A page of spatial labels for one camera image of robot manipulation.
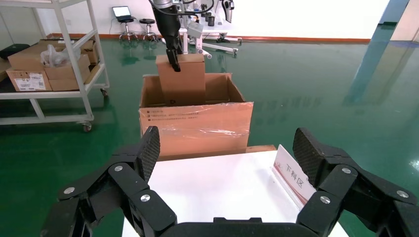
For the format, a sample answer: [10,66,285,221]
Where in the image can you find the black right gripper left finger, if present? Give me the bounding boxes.
[41,125,178,237]

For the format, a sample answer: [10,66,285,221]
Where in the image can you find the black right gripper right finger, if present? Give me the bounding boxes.
[292,127,419,237]

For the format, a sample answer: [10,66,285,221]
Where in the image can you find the white wheeled shelf cart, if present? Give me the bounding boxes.
[0,0,111,133]

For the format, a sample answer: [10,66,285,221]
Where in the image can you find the acrylic sign with red print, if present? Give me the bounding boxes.
[270,144,317,210]

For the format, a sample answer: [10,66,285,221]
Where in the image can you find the black soft bag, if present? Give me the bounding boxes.
[0,42,31,61]

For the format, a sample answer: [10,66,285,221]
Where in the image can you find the open laptop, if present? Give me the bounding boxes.
[112,5,132,20]

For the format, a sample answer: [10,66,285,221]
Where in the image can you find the plain cardboard box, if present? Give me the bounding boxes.
[7,44,56,72]
[39,39,100,66]
[48,68,92,92]
[43,54,91,81]

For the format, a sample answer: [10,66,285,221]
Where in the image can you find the brown wooden board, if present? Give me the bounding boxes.
[245,145,278,155]

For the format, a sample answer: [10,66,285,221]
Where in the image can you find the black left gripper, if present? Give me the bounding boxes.
[153,5,185,73]

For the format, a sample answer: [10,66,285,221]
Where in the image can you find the black looped wrist cable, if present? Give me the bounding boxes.
[176,0,216,16]

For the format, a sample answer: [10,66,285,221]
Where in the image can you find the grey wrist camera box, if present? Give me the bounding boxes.
[187,21,205,42]

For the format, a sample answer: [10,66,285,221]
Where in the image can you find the small cardboard box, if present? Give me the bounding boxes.
[155,53,207,107]

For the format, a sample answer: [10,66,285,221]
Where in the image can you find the grey handheld device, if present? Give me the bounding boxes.
[221,0,235,24]

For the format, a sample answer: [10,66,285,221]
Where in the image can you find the clear plastic bag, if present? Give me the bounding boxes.
[40,43,82,68]

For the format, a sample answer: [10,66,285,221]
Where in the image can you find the large open cardboard box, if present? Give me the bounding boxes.
[138,72,254,161]

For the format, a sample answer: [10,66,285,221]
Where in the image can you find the black round stool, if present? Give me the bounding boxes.
[138,18,159,42]
[117,17,138,42]

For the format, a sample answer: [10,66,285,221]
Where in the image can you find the cardboard box with white label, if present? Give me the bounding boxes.
[5,67,53,92]

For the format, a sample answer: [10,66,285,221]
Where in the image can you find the white tubular stand frame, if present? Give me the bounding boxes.
[178,25,243,61]

